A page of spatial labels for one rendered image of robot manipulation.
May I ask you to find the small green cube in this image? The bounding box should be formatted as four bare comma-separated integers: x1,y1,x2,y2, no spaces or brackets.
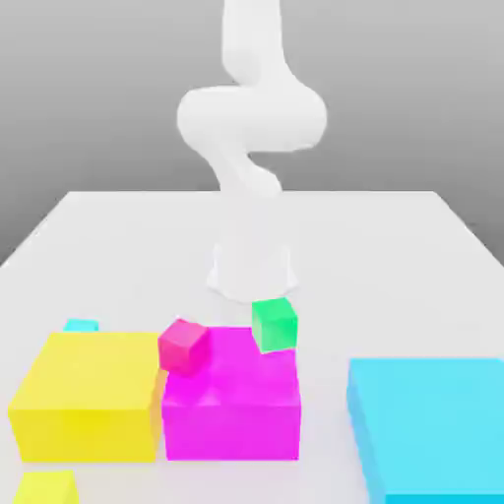
251,297,299,354

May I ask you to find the small red cube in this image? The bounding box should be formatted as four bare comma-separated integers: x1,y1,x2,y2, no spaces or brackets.
157,317,212,376

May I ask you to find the small cyan cube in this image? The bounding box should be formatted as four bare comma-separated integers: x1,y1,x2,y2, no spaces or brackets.
62,318,100,334

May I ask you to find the small yellow cube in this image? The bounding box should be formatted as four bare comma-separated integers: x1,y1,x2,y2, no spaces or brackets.
12,469,81,504

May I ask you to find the large magenta box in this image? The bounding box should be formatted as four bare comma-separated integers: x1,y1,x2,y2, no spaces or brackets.
160,326,302,462

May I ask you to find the large yellow box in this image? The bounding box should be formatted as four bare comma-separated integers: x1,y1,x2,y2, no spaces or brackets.
7,331,168,464

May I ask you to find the large cyan box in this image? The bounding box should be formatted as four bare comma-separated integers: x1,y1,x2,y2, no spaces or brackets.
346,356,504,504

